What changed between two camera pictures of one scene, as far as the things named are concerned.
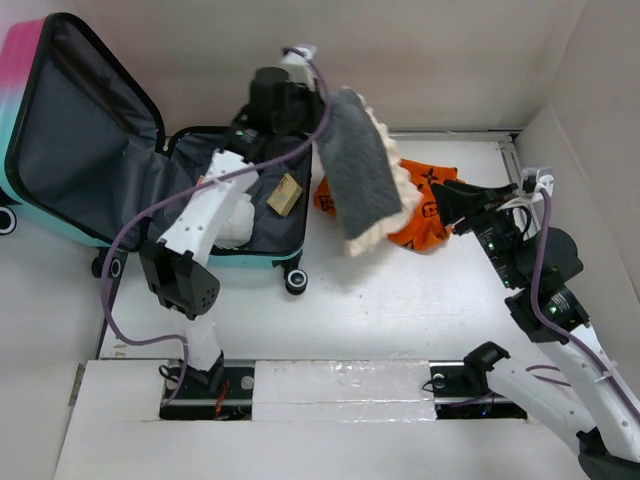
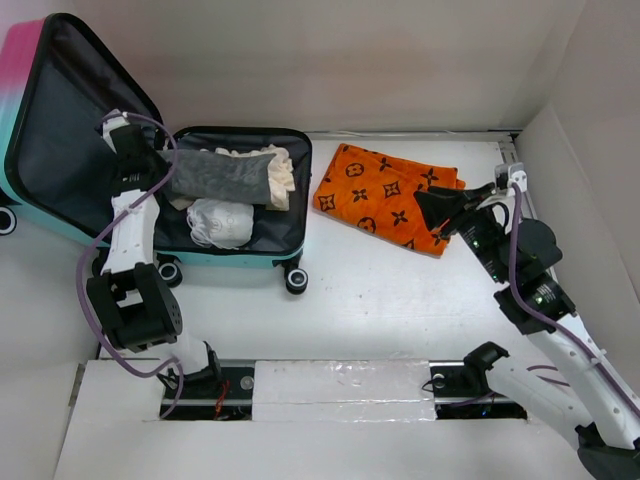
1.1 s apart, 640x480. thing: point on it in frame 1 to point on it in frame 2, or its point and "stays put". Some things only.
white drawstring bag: x=238 y=222 stays put
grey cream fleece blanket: x=375 y=190 to x=248 y=175
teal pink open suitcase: x=84 y=158 stays put
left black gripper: x=315 y=105 to x=162 y=165
